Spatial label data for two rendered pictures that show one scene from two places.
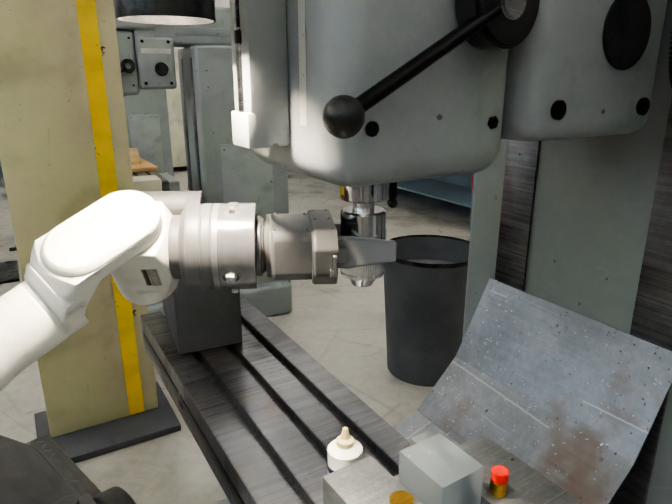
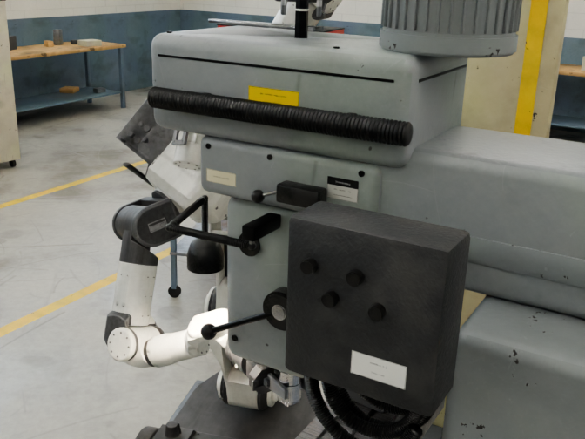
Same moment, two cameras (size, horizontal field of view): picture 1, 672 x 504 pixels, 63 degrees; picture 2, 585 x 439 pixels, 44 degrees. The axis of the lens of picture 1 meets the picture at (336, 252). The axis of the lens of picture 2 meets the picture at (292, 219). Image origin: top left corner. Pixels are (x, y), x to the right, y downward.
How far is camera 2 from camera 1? 1.26 m
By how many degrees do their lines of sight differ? 57
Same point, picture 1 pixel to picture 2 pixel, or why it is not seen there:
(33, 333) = (178, 350)
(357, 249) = (272, 384)
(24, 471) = (301, 416)
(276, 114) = not seen: hidden behind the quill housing
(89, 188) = not seen: hidden behind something
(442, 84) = (267, 332)
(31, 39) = (478, 101)
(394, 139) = (245, 345)
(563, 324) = not seen: outside the picture
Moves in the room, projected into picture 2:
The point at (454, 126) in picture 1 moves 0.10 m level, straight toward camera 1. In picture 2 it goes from (275, 351) to (219, 359)
